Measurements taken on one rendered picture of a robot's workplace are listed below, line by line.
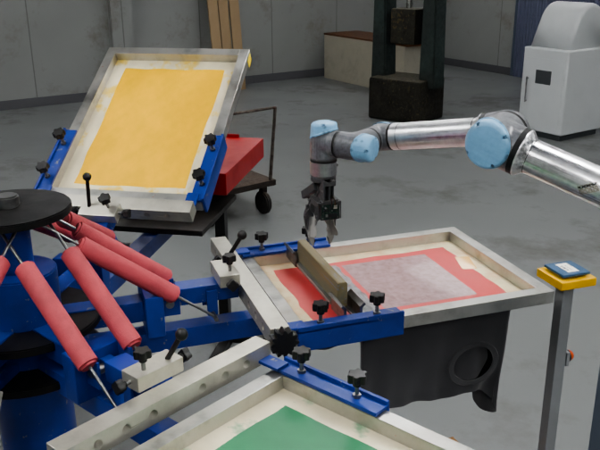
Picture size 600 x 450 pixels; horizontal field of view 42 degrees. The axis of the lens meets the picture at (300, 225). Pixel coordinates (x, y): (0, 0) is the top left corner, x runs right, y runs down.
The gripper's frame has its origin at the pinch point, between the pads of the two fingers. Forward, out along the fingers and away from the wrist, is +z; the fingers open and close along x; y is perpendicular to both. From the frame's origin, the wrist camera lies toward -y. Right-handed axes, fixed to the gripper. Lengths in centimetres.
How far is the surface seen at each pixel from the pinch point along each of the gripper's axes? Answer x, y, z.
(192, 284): -38.4, 0.7, 8.3
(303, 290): -4.5, -2.7, 16.8
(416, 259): 38.8, -13.5, 16.7
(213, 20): 170, -902, 16
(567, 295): 78, 14, 23
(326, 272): -1.4, 8.7, 6.7
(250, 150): 11, -118, 2
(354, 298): 2.3, 20.6, 10.1
